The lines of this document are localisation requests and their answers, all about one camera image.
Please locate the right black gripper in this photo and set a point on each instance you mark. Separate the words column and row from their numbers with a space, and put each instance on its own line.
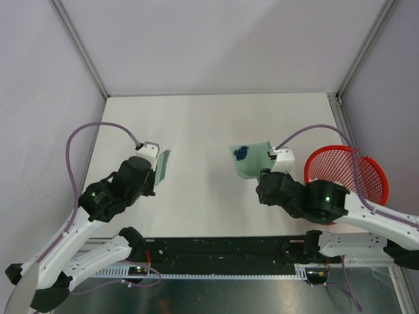
column 267, row 170

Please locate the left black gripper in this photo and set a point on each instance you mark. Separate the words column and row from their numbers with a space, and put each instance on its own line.
column 149, row 190

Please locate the green hand brush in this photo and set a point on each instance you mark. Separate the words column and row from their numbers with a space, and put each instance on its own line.
column 161, row 166

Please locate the green dustpan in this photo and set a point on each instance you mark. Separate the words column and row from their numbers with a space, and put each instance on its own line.
column 257, row 160

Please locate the blue paper scrap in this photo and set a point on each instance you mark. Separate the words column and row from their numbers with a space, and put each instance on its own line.
column 241, row 153

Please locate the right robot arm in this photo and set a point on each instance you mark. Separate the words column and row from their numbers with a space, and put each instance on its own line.
column 324, row 202

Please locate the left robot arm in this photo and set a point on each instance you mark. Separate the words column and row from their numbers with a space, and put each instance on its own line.
column 45, row 282

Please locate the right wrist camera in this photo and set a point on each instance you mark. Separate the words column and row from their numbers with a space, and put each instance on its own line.
column 283, row 159

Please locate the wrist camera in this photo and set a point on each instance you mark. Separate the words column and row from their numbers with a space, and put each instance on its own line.
column 283, row 159
column 149, row 151

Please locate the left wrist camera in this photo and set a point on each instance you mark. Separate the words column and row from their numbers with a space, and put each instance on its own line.
column 149, row 151

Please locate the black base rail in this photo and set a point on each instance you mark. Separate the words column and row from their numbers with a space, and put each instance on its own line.
column 236, row 256

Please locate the left aluminium frame post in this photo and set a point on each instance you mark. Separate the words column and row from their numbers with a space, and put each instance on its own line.
column 75, row 39

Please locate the aluminium frame post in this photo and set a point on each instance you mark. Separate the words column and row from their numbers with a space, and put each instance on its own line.
column 75, row 39
column 367, row 45

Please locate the right aluminium frame post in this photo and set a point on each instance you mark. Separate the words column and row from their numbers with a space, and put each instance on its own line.
column 367, row 45

